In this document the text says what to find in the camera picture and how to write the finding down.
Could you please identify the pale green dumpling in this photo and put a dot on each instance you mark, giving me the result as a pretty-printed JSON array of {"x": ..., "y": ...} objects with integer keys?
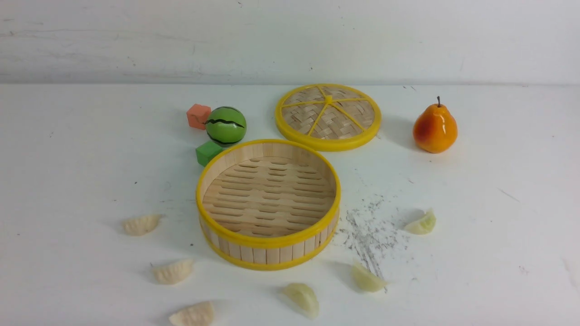
[
  {"x": 422, "y": 226},
  {"x": 303, "y": 297},
  {"x": 365, "y": 279}
]

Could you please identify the white dumpling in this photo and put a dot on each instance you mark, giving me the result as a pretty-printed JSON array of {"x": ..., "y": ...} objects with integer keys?
[
  {"x": 173, "y": 273},
  {"x": 139, "y": 226},
  {"x": 200, "y": 314}
]

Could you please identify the bamboo steamer tray yellow rim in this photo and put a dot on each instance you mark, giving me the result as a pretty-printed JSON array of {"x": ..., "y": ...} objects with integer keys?
[{"x": 269, "y": 204}]

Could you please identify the woven bamboo steamer lid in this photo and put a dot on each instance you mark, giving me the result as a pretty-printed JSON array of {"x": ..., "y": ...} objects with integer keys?
[{"x": 328, "y": 117}]

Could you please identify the green watermelon toy ball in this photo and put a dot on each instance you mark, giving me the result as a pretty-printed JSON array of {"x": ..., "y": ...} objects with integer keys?
[{"x": 226, "y": 126}]

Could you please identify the green foam cube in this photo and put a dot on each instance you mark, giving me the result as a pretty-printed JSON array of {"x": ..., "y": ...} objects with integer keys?
[{"x": 207, "y": 151}]

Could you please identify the orange foam cube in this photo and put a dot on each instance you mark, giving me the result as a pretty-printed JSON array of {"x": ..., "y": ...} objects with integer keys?
[{"x": 197, "y": 116}]

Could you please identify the orange toy pear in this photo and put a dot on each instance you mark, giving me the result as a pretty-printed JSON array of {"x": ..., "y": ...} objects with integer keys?
[{"x": 435, "y": 130}]

